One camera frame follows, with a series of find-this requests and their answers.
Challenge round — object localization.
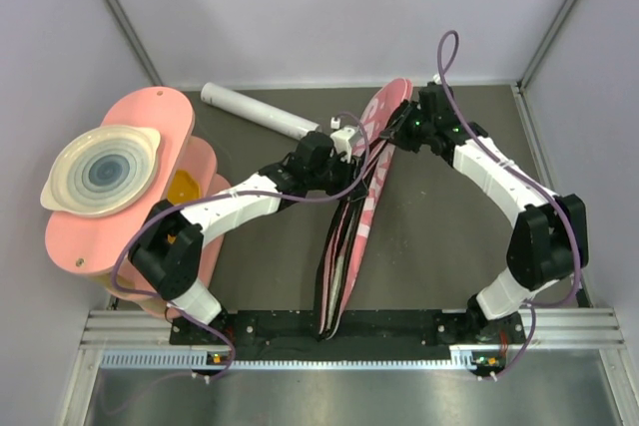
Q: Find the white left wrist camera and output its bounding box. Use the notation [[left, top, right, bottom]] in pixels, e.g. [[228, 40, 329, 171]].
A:
[[329, 117, 361, 162]]

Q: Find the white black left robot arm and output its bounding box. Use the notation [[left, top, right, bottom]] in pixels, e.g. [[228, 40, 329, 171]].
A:
[[126, 127, 370, 343]]

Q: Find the white shuttlecock tube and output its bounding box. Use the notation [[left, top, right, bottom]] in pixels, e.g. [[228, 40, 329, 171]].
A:
[[200, 82, 320, 140]]

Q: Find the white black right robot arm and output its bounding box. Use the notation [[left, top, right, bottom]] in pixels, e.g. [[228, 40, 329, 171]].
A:
[[380, 83, 589, 342]]

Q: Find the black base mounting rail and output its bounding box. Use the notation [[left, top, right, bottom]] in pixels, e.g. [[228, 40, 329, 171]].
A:
[[169, 308, 530, 362]]

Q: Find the aluminium frame rail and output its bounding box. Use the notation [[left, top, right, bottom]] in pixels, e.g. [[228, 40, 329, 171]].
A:
[[59, 81, 639, 426]]

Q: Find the white blue ceramic dish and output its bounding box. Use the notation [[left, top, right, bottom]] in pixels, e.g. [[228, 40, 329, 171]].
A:
[[40, 125, 161, 217]]

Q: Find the pink racket cover bag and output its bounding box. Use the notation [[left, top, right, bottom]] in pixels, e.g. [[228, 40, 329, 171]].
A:
[[314, 78, 413, 341]]

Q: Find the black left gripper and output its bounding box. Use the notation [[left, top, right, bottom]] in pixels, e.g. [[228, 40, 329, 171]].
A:
[[307, 149, 368, 203]]

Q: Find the yellow plastic plate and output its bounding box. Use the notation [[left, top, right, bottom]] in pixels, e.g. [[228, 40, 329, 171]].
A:
[[167, 170, 201, 205]]

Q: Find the pink wooden shelf stand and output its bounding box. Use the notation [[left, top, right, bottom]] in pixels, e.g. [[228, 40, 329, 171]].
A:
[[40, 87, 230, 319]]

